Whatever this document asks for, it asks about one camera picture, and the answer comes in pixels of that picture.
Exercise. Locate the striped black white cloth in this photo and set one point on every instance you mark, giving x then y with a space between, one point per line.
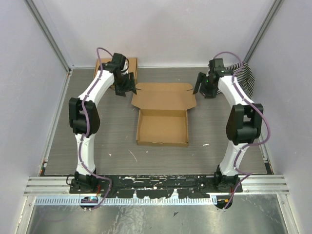
246 79

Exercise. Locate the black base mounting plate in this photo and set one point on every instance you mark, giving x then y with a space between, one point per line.
155 186

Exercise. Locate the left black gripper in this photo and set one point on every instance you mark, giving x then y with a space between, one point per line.
129 86

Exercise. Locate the aluminium corner post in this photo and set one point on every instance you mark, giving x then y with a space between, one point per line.
272 12
47 33

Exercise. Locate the aluminium front rail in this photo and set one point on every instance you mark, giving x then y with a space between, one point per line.
253 185

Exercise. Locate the white slotted cable duct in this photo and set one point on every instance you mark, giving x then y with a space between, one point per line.
91 201

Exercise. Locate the left aluminium corner post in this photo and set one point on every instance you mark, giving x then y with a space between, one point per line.
47 33

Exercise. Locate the folded brown cardboard box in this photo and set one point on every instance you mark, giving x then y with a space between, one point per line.
132 67

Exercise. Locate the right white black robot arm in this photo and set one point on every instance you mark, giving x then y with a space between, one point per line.
244 122

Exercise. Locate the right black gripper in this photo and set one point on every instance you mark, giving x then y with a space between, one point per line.
209 94

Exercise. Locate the brown cardboard box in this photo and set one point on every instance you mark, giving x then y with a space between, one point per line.
163 113
132 67

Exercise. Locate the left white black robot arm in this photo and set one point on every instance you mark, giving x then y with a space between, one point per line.
85 121

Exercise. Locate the right aluminium corner post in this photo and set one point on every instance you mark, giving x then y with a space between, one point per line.
272 12

